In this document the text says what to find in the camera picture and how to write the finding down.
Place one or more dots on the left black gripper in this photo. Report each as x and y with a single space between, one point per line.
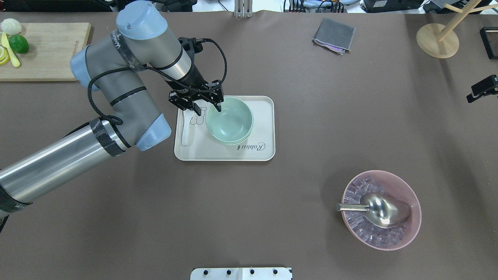
195 80

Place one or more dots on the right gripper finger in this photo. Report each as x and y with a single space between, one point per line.
487 86

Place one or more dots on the green bowl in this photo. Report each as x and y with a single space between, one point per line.
234 112
238 143
231 135

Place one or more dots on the white ceramic spoon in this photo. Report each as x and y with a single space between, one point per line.
187 122

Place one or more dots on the green bowl on tray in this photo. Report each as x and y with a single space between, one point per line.
238 143

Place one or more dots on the cream serving tray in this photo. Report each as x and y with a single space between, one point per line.
260 146

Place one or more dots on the wooden cup tree stand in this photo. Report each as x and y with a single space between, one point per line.
440 41

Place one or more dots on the grey folded cloth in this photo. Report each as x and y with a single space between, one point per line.
334 36

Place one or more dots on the pink bowl with ice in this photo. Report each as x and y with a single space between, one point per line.
391 185

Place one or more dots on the metal scoop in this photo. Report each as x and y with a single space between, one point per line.
381 210

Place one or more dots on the bamboo cutting board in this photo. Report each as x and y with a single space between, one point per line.
52 45

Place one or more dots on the green lime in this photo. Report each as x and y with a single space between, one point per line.
19 44

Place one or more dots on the lemon slice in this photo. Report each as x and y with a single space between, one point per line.
4 55

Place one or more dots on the white garlic bulb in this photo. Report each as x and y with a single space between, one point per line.
11 26

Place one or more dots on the yellow plastic knife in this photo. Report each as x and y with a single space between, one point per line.
13 58

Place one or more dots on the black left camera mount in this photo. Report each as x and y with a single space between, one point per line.
191 46

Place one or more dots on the aluminium frame post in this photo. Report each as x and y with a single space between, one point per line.
243 8

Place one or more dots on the white camera pole base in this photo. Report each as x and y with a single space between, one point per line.
242 273

